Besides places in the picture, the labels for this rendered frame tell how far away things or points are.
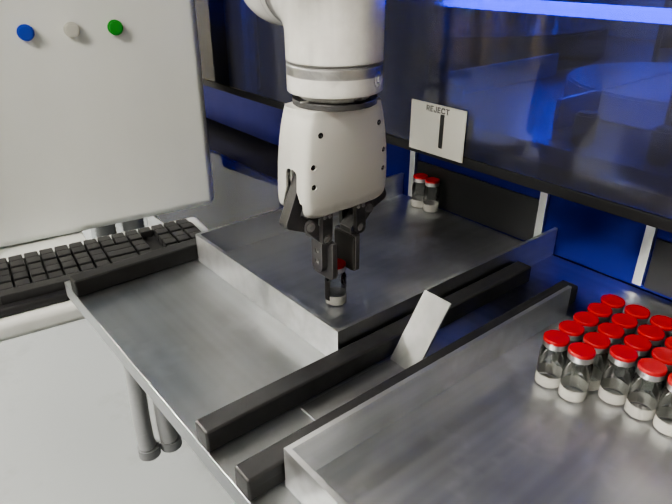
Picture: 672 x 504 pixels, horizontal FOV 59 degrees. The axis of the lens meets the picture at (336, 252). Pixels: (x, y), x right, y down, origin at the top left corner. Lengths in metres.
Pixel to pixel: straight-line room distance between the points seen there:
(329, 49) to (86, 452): 1.50
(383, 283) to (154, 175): 0.52
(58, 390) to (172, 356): 1.51
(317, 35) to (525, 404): 0.34
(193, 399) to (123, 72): 0.61
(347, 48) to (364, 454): 0.31
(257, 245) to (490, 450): 0.40
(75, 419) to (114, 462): 0.23
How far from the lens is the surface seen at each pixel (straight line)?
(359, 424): 0.45
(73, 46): 0.98
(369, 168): 0.55
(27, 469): 1.84
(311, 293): 0.63
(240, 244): 0.74
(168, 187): 1.05
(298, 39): 0.50
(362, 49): 0.50
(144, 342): 0.59
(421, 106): 0.73
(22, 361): 2.25
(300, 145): 0.51
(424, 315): 0.53
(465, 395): 0.51
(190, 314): 0.62
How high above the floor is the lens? 1.21
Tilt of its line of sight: 27 degrees down
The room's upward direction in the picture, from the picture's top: straight up
